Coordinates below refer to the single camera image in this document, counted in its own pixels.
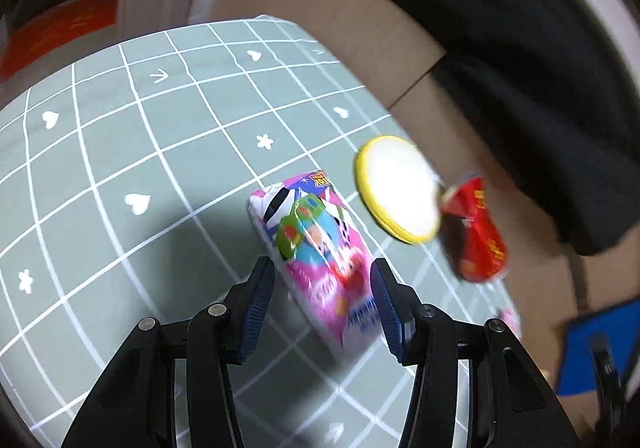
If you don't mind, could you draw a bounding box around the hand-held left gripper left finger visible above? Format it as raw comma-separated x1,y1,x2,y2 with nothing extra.
60,256,276,448

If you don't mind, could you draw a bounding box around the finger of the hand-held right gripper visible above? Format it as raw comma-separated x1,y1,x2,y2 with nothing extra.
589,333,630,429

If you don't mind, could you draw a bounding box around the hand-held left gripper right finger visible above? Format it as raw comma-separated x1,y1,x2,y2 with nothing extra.
370,258,581,448

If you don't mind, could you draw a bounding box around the pink cartoon snack packet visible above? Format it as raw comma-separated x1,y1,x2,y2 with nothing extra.
247,170,385,355

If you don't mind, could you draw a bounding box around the blue cloth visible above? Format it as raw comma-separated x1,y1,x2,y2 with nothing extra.
554,297,640,397

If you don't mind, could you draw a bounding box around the small pink wrapper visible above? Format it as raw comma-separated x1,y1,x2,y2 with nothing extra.
499,308,522,335

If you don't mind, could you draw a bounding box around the red snack wrapper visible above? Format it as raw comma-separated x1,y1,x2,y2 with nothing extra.
439,172,510,285

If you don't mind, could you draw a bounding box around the yellow round lid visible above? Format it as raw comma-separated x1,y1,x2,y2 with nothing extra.
353,135,444,247

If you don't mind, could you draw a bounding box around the grey checked tablecloth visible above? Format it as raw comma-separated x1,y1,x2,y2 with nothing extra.
0,17,522,448

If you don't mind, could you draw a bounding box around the black cloth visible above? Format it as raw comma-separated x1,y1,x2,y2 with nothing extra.
289,0,640,257

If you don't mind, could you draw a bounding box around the large cardboard box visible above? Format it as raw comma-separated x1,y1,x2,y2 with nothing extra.
189,0,640,401

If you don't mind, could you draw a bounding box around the red floor mat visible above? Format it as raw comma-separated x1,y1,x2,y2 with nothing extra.
0,0,122,85

